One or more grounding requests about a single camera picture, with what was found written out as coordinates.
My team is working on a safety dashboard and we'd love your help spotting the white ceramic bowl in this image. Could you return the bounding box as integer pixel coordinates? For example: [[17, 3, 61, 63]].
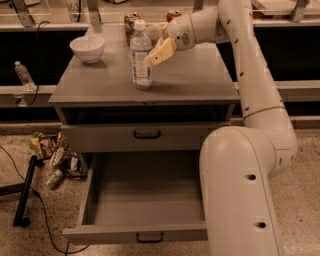
[[70, 35, 105, 63]]

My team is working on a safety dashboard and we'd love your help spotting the closed grey upper drawer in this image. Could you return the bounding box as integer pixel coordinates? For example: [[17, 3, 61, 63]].
[[62, 122, 229, 153]]

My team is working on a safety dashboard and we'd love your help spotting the black stand leg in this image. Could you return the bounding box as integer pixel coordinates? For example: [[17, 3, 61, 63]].
[[0, 155, 38, 227]]

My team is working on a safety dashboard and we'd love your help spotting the grey drawer cabinet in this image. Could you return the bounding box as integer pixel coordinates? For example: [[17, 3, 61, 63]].
[[50, 24, 239, 167]]

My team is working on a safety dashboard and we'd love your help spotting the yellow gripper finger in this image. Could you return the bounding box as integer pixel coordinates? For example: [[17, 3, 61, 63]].
[[145, 38, 177, 66], [146, 22, 168, 41]]

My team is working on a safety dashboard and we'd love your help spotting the open grey lower drawer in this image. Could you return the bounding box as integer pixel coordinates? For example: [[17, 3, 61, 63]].
[[63, 150, 207, 245]]

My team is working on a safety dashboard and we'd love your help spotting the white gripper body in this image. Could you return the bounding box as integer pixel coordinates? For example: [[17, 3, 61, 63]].
[[167, 14, 195, 51]]

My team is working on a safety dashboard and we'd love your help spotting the red cola can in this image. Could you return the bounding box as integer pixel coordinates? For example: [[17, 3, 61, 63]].
[[166, 10, 181, 22]]

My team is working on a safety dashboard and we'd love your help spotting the black floor cable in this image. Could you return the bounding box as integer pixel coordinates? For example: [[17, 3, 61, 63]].
[[0, 145, 90, 256]]

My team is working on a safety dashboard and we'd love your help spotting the black hanging cable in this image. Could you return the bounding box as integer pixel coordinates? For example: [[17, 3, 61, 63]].
[[28, 21, 51, 108]]

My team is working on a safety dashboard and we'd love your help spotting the grey metal rail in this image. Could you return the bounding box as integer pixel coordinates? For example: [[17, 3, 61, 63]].
[[0, 80, 320, 108]]

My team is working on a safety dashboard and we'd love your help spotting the clear bottle on ledge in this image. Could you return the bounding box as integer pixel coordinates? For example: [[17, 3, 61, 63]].
[[15, 61, 36, 92]]

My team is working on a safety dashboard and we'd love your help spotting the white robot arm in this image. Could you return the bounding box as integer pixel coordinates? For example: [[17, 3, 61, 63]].
[[147, 0, 298, 256]]

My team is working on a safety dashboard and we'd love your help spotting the crumpled brown soda can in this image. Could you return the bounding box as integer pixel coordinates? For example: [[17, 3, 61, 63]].
[[124, 12, 140, 44]]

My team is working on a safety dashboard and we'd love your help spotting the clear plastic water bottle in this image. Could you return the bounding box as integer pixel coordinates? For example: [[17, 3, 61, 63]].
[[130, 19, 152, 89]]

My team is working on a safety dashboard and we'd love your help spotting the snack bag pile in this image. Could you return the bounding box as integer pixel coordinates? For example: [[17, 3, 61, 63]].
[[30, 131, 87, 178]]

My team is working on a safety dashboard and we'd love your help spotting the crushed bottle on floor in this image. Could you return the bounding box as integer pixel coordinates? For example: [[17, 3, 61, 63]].
[[45, 169, 63, 190]]

